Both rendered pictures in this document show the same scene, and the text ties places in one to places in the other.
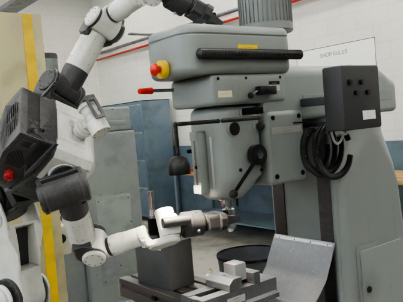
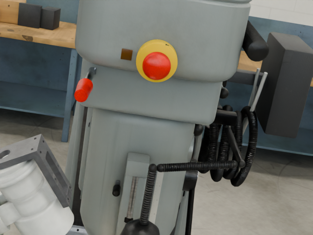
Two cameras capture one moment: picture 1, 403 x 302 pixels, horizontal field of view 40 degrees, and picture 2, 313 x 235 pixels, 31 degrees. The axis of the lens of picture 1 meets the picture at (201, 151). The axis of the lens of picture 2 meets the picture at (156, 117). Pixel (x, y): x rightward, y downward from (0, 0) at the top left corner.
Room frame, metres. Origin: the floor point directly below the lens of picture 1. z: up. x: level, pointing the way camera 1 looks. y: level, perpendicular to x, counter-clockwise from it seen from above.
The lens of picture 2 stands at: (1.36, 0.75, 1.96)
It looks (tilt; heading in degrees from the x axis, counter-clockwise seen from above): 20 degrees down; 304
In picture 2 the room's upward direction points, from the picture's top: 10 degrees clockwise
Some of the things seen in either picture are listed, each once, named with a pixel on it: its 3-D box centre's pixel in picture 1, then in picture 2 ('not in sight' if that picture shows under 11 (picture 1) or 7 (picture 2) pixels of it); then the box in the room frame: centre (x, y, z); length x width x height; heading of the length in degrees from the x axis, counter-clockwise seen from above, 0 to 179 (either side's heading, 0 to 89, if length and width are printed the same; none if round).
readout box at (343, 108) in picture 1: (353, 97); (284, 83); (1.87, -0.52, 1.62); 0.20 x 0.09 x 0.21; 127
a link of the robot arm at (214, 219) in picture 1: (205, 222); not in sight; (1.92, 0.01, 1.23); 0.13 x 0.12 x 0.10; 23
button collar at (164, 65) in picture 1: (162, 69); (156, 60); (1.82, 0.11, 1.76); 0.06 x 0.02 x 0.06; 37
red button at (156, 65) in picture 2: (156, 69); (156, 65); (1.80, 0.12, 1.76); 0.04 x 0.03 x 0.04; 37
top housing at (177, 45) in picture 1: (219, 54); (162, 1); (1.97, -0.09, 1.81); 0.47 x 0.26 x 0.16; 127
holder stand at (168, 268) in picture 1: (164, 259); not in sight; (2.27, 0.19, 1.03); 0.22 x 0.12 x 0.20; 43
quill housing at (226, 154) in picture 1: (225, 151); (135, 169); (1.96, -0.08, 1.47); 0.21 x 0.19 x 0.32; 37
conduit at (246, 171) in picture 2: (318, 150); (217, 142); (1.96, -0.41, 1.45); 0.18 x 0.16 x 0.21; 127
